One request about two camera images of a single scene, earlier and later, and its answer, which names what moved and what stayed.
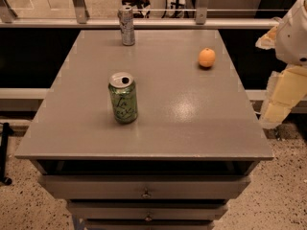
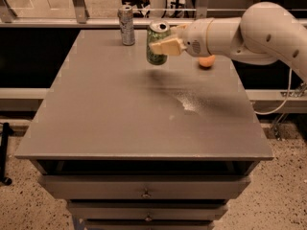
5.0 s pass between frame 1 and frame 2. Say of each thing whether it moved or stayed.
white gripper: moved
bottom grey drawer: stayed
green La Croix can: moved
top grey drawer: stayed
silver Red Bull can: stayed
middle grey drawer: stayed
